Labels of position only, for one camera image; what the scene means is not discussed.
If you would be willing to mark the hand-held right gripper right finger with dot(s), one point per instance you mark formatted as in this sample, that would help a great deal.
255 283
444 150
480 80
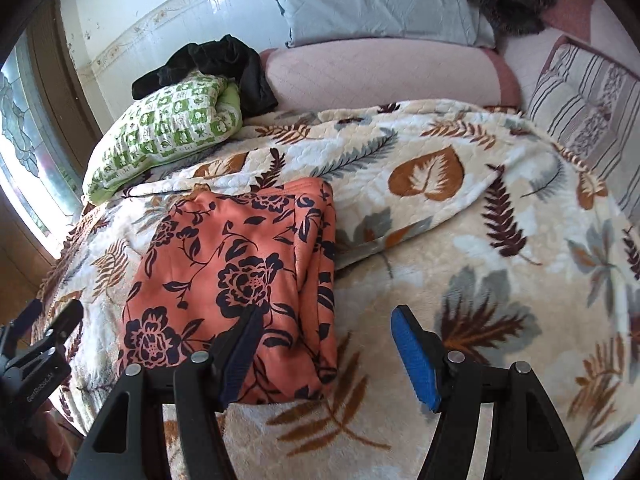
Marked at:
415 355

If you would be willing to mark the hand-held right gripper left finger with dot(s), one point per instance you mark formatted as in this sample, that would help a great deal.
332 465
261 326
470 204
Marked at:
244 356

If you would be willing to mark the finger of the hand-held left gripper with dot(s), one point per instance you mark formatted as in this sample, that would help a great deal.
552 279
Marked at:
62 322
27 317

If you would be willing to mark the orange floral garment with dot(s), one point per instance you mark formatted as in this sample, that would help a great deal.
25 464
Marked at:
225 270

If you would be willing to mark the cream leaf-print blanket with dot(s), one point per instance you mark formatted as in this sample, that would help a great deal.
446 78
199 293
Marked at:
450 260

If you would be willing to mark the stained glass window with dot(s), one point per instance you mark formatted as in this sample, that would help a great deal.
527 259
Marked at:
25 150

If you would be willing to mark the green and white checked pillow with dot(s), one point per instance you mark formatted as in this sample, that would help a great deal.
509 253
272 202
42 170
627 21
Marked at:
165 130

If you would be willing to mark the pink bolster cushion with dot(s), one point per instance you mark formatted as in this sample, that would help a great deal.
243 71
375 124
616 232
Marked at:
375 75

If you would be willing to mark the black cloth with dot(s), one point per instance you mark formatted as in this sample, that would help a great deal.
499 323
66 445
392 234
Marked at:
240 70

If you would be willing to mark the striped pillow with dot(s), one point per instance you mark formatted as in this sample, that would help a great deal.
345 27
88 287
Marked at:
585 105

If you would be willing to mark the grey-blue pillow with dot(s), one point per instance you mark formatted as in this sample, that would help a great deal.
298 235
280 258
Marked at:
375 0

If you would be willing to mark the pink pillow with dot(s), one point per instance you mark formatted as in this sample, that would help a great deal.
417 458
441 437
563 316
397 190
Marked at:
570 15

